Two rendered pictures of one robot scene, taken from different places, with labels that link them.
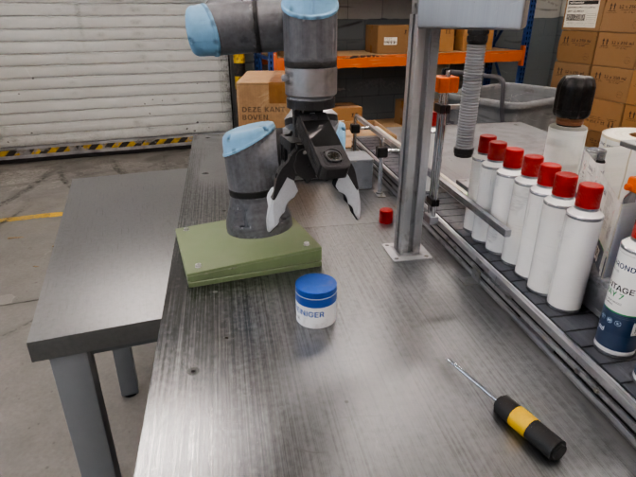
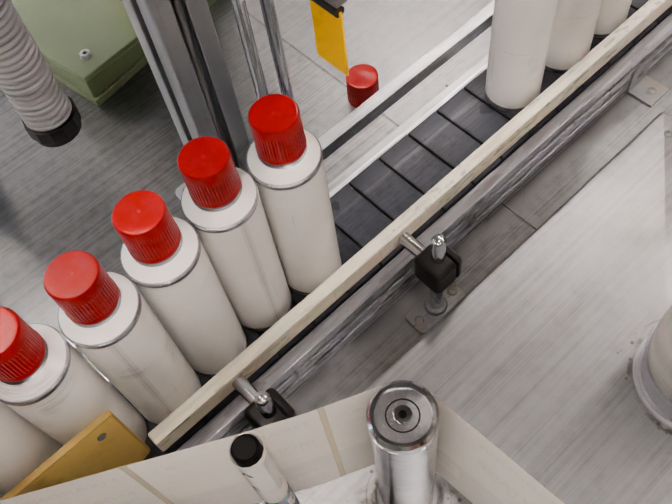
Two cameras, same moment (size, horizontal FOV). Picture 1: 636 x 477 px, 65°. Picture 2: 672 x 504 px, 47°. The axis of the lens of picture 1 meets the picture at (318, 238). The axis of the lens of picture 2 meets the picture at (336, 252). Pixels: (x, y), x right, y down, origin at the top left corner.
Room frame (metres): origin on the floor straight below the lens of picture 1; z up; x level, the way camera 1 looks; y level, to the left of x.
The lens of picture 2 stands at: (0.90, -0.65, 1.45)
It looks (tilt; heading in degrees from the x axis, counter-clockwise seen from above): 60 degrees down; 67
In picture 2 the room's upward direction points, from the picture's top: 11 degrees counter-clockwise
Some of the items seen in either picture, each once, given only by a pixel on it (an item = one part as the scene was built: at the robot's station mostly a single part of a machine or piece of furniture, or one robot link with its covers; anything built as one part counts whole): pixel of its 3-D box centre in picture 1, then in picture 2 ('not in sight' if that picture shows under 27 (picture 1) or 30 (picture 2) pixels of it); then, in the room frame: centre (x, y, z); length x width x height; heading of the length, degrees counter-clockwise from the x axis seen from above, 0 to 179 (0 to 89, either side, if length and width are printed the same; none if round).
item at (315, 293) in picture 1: (316, 300); not in sight; (0.73, 0.00, 0.86); 0.07 x 0.07 x 0.07
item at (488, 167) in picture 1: (490, 192); (236, 241); (0.95, -0.35, 0.98); 0.05 x 0.05 x 0.20
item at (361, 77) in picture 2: (385, 215); (362, 85); (1.17, -0.17, 0.85); 0.03 x 0.03 x 0.03
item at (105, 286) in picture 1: (244, 218); not in sight; (1.24, 0.19, 0.81); 0.90 x 0.90 x 0.04; 20
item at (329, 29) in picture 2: not in sight; (329, 32); (1.06, -0.31, 1.09); 0.03 x 0.01 x 0.06; 100
